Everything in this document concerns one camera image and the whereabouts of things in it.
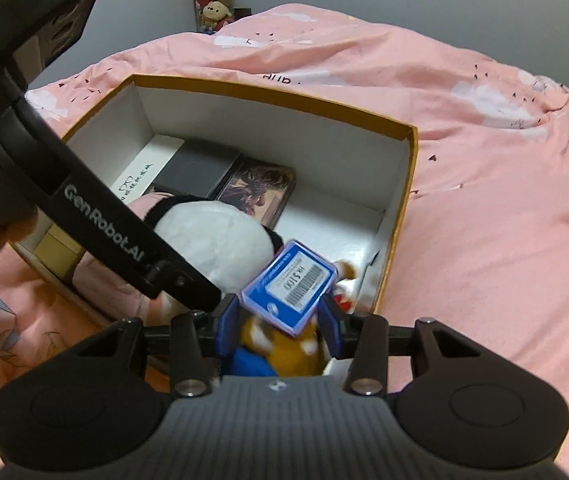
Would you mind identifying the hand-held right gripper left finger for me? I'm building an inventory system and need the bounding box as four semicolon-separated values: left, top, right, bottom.
75;296;241;398

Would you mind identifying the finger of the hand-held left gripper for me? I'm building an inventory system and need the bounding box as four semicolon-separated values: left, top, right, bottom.
139;259;222;312

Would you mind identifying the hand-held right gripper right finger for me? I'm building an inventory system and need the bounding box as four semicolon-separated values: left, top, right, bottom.
316;296;491;397

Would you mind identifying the black and white panda plush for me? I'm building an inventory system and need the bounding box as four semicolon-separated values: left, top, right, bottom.
143;194;286;306

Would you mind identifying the blue card pack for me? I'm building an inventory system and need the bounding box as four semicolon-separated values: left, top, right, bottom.
240;239;340;337

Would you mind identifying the orange-rimmed cardboard box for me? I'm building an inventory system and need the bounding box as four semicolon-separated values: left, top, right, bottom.
9;74;419;321

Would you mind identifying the orange and blue plush toy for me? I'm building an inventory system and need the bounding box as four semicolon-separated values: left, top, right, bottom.
222;259;363;378

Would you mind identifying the small beige box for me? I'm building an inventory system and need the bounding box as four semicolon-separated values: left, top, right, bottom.
34;222;85;278

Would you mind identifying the white printed flat box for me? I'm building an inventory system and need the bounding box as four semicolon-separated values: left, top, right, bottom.
108;134;186;206

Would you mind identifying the dark grey flat box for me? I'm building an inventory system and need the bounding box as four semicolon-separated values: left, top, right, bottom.
152;138;242;200

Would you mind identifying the dark illustrated flat box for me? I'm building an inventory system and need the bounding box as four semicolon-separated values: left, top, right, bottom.
214;156;298;228

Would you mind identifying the pink printed blanket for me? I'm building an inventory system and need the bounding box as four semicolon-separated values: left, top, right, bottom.
0;2;569;480

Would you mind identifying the cream dog plush toy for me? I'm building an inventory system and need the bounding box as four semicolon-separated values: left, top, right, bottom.
199;1;233;31

